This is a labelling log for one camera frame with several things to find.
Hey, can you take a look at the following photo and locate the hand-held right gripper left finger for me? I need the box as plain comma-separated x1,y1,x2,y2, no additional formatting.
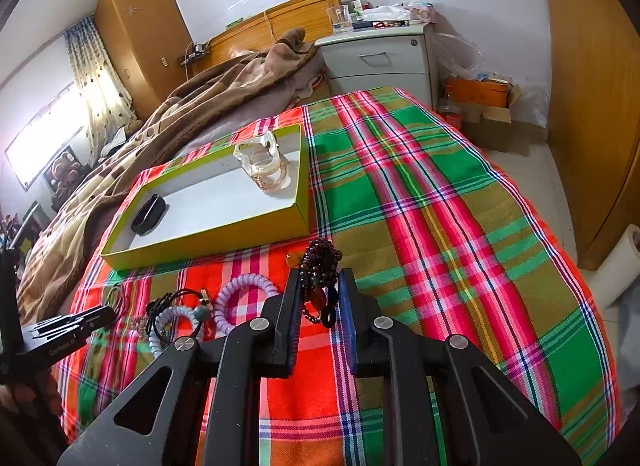
57,268,302,466

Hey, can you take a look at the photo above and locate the dark beaded bracelet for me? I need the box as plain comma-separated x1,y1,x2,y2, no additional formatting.
285,238,346,329

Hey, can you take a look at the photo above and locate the drinking glass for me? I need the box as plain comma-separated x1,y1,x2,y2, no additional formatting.
326,4,353,34

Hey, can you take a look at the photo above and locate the wooden door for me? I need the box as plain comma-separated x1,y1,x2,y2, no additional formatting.
535,0,640,271

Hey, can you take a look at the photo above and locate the clear plastic bag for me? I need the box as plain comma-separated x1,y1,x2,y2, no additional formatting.
435,33,548,127

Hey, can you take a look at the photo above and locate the black oval hair clip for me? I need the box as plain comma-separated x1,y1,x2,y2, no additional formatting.
131,193,168,235

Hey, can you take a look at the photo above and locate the wooden headboard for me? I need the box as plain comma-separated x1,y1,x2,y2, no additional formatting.
192,0,343,79

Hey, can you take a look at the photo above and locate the plaid cloth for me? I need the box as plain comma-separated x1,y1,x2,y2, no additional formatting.
55,87,621,466

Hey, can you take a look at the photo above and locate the shelf with bottles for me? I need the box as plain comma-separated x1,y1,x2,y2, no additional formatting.
0,201,51,259

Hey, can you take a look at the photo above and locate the purple spiral hair tie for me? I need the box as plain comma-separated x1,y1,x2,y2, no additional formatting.
215,273,281,337

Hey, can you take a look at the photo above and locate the pink round box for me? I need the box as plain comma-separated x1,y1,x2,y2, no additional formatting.
407,2,436,24

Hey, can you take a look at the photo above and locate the white paper roll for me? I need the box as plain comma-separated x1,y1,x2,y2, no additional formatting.
597,225,640,309

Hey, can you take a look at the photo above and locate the person's left hand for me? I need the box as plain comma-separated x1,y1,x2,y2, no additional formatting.
10,371,63,419

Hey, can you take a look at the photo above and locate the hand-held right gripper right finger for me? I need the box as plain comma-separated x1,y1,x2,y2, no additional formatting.
337,268,583,466

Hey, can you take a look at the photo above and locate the window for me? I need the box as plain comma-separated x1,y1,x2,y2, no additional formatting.
4,80,91,191

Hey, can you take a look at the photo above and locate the black hair tie with bead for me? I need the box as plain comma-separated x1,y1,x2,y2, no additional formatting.
149,288,211,341

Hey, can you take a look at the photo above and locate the hair tie with gold charm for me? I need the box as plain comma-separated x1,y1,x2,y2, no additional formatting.
199,288,217,327

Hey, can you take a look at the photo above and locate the wooden wardrobe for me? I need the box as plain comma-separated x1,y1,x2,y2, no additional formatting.
94,0,195,121

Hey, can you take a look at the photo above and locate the brown patterned blanket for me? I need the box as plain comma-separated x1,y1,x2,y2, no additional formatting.
15,26,326,327

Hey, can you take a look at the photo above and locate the teddy bear picture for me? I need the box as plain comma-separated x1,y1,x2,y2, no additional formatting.
42,146,88,197

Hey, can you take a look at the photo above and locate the white crumpled bag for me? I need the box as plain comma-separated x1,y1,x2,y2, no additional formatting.
360,4,411,22

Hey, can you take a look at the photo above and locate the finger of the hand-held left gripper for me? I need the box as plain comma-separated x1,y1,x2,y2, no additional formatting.
31,325,103,344
34,306,118,333

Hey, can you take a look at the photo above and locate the grey nightstand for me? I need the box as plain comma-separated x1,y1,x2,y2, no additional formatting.
315,20,436,106

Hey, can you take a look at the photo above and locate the dotted curtain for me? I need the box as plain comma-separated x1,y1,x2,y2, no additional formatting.
64,16,136,157

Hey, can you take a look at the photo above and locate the light blue spiral hair tie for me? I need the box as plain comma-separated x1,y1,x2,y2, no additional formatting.
149,306,201,358

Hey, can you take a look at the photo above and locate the power strip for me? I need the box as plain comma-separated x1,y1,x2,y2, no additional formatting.
180,43,211,64

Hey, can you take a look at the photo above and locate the beige hair claw clip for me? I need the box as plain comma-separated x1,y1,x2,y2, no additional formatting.
247,151,293,191

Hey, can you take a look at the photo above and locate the green shallow box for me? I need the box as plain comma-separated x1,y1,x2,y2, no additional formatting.
99,123,311,271

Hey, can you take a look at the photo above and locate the pink bed sheet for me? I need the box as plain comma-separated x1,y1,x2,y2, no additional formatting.
287,46,328,106

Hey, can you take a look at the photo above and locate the clear hair claw clip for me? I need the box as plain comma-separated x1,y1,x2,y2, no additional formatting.
232,131,281,171

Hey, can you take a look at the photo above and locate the cardboard box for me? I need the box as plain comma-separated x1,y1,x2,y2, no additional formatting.
462,100,521,151

